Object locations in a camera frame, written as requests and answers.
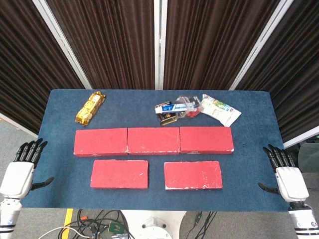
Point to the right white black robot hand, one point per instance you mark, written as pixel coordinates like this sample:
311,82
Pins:
291,181

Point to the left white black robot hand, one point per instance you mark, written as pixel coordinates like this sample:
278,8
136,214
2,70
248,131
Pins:
17,179

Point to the red rectangular block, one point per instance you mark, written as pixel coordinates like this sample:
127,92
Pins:
193,174
119,174
99,142
205,139
153,140

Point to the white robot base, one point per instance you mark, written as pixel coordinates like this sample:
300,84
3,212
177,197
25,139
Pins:
153,225

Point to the yellow floor tape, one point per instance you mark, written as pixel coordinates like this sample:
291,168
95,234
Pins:
67,221

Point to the white printed snack pouch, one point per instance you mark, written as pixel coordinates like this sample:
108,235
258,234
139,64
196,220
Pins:
219,110

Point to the gold foil snack pack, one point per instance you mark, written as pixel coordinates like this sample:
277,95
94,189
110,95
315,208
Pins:
90,108

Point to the brown pleated partition panel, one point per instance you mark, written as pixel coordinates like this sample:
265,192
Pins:
25,62
207,42
294,74
112,42

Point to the green circuit board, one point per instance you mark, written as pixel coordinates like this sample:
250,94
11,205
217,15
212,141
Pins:
115,227

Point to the small red item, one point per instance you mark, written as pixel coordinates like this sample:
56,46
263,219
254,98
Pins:
192,114

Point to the clear plastic box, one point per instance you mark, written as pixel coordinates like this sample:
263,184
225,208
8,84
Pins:
190,102

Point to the blue felt table cloth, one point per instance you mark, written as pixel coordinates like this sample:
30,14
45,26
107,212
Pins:
162,179

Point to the blue white toothpaste box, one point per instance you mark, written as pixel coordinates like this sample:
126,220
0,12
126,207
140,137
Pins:
169,108

